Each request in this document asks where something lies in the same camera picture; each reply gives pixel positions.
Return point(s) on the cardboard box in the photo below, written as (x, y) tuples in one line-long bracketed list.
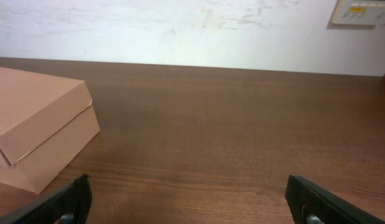
[(45, 121)]

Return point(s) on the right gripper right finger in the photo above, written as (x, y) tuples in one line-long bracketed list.
[(310, 203)]

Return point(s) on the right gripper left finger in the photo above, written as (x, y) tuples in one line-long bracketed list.
[(69, 204)]

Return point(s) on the wall control panel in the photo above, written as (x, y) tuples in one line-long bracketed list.
[(359, 12)]

